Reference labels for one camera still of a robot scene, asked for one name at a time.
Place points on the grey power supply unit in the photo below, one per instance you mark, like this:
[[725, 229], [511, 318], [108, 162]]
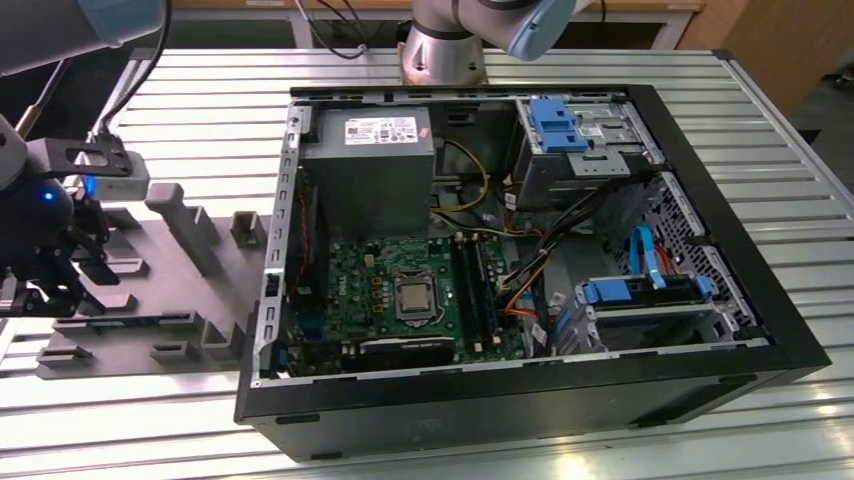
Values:
[[367, 190]]

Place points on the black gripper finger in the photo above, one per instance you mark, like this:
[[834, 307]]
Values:
[[67, 295], [90, 225]]

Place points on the metal disk bay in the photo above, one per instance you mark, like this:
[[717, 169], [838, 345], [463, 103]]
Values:
[[641, 312]]

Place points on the black RAM slot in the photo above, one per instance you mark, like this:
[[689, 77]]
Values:
[[460, 280]]

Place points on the blue drive bay latch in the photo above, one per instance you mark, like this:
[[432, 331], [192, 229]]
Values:
[[554, 125]]

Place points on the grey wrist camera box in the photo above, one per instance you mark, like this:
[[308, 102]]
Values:
[[120, 187]]

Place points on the green motherboard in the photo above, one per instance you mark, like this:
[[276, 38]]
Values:
[[347, 265]]

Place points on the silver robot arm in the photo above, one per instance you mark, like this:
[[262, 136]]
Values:
[[440, 55]]

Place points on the steel locking lever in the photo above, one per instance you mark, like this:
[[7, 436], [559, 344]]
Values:
[[438, 300]]

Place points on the silver CPU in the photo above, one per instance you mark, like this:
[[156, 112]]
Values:
[[415, 297]]

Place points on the black PC case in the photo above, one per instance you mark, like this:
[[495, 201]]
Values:
[[467, 420]]

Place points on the black graphics card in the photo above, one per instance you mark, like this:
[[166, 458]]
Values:
[[407, 352]]

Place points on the wooden cabinet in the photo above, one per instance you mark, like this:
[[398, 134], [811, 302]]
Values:
[[787, 50]]

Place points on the metal drive cage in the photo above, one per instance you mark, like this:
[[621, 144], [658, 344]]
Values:
[[601, 165]]

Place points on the RAM stick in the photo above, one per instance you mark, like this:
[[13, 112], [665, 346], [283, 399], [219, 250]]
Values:
[[487, 295], [134, 322]]

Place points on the grey parts rack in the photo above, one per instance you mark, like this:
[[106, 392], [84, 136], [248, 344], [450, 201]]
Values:
[[167, 300]]

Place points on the hard disk in blue carrier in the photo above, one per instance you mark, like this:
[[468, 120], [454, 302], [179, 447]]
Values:
[[610, 291]]

